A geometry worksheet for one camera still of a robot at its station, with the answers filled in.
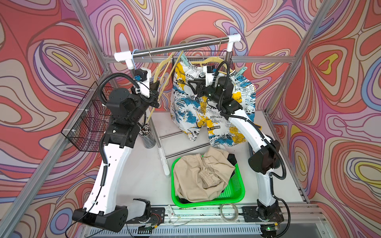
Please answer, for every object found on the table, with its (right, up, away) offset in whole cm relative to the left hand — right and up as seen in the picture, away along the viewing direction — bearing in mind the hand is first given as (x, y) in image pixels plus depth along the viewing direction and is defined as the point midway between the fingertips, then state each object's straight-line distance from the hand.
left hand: (158, 81), depth 56 cm
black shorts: (+35, -36, +26) cm, 56 cm away
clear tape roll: (+28, -62, +16) cm, 70 cm away
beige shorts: (+16, -45, +22) cm, 53 cm away
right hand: (+12, +4, +18) cm, 22 cm away
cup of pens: (-15, -24, +32) cm, 43 cm away
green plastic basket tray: (+36, -54, +24) cm, 69 cm away
